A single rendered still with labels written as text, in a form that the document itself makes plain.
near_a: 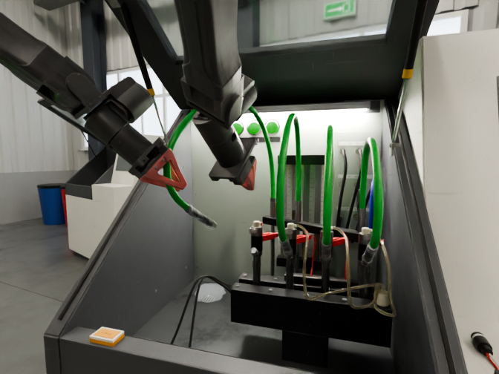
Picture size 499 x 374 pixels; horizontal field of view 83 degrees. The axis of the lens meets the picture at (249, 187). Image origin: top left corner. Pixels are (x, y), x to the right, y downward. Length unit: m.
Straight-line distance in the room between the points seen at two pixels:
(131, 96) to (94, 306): 0.44
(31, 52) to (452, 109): 0.77
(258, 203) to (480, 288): 0.60
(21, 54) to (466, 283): 0.84
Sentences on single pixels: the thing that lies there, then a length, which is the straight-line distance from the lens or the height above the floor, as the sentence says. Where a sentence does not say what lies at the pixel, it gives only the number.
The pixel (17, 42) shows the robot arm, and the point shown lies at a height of 1.44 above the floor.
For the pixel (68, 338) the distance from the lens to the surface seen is 0.68.
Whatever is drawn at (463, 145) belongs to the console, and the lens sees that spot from 0.73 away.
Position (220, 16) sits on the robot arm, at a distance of 0.32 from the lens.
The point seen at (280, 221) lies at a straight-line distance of 0.50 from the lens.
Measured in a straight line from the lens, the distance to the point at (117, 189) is 3.30.
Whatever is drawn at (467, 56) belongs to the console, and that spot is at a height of 1.49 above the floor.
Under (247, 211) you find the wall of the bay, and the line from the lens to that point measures 0.97.
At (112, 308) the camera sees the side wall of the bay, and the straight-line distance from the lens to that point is 0.77.
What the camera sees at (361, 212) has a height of 1.15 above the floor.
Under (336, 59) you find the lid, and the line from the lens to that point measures 0.84.
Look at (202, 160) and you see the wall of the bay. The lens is 1.01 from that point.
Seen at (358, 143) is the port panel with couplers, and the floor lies 1.32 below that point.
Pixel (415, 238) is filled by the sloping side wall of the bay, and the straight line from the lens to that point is 0.61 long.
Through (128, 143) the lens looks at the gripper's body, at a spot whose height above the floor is 1.31.
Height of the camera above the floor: 1.28
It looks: 6 degrees down
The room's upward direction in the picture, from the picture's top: straight up
